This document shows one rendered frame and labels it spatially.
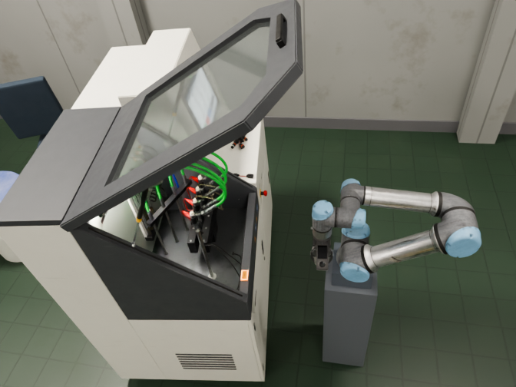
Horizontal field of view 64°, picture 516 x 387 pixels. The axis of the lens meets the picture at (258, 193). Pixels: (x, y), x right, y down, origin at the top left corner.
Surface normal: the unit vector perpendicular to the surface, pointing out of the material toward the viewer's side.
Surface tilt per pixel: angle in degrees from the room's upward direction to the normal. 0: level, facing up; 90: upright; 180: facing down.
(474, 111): 90
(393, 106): 90
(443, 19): 90
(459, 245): 86
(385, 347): 0
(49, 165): 0
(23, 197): 0
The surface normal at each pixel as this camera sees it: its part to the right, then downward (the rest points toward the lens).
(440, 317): -0.10, -0.70
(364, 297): -0.18, 0.71
